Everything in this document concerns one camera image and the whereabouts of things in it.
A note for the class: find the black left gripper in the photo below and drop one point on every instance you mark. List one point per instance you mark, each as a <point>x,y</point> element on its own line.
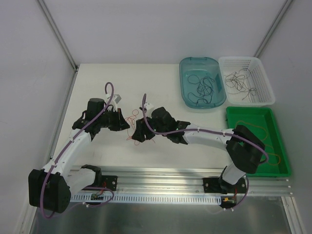
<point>118,120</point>

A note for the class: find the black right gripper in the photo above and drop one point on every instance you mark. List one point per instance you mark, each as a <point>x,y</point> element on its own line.
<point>144,127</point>

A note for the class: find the dark wire pulled from tangle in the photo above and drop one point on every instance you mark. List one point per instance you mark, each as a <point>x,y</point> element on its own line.
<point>238,80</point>

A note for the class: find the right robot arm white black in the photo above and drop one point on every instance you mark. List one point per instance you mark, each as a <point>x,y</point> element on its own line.
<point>243,147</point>

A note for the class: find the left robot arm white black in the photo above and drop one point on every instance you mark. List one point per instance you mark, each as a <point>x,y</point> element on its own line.
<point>52,187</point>

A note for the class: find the teal transparent plastic bin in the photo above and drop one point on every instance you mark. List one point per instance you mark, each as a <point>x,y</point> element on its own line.
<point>201,83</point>

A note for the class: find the white perforated plastic basket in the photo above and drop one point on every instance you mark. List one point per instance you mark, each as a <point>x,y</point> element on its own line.
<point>260,92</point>

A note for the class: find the green plastic tray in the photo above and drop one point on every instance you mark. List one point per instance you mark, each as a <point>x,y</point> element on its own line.
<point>262,123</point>

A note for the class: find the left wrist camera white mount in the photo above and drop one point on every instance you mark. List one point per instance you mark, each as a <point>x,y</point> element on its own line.
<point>112,101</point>

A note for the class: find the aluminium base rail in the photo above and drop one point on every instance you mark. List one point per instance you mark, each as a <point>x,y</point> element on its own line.
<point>138,180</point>

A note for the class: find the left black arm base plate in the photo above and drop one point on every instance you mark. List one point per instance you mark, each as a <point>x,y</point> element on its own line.
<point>107,181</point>

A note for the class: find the white slotted cable duct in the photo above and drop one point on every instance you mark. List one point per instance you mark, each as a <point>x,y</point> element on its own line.
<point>147,198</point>

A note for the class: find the left aluminium frame post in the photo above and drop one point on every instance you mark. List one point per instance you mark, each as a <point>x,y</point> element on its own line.
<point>44,8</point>

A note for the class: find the aluminium frame post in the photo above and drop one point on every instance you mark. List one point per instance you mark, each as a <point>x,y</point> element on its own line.
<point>44,8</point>
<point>273,27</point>

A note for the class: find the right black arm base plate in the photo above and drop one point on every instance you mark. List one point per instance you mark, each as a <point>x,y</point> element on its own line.
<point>212,185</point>

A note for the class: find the right aluminium frame post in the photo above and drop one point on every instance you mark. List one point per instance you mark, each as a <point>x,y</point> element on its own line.
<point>273,27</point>

